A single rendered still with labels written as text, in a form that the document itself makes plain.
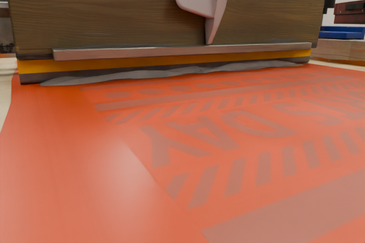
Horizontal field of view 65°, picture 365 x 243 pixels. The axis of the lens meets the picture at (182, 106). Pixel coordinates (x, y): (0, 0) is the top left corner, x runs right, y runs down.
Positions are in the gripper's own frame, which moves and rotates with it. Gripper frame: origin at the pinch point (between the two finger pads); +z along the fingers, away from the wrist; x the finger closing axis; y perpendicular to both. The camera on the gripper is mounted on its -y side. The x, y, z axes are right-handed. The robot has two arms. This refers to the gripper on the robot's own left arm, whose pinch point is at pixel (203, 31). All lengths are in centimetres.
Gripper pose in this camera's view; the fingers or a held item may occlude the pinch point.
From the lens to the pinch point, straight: 36.6
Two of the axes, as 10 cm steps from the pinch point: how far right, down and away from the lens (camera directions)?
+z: 0.0, 9.5, 3.0
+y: -8.8, 1.5, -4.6
